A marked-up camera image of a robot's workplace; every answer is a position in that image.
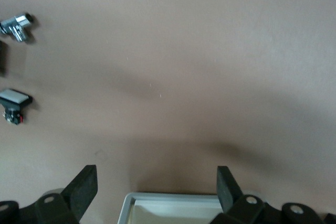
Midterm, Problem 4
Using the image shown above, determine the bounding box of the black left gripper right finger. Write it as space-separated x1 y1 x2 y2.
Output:
209 166 266 224

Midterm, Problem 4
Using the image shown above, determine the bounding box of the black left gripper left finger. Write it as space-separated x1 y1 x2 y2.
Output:
34 165 98 224

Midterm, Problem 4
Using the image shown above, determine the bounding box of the grey plastic tray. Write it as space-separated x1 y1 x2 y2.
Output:
117 191 224 224

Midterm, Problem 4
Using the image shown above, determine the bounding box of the brown terminal block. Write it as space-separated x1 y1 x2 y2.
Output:
0 40 7 77

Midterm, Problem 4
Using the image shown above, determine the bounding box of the brown table cover sheet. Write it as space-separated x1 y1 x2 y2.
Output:
0 0 336 224

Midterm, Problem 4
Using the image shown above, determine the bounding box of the silver metal fitting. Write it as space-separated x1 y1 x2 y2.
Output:
0 13 34 43

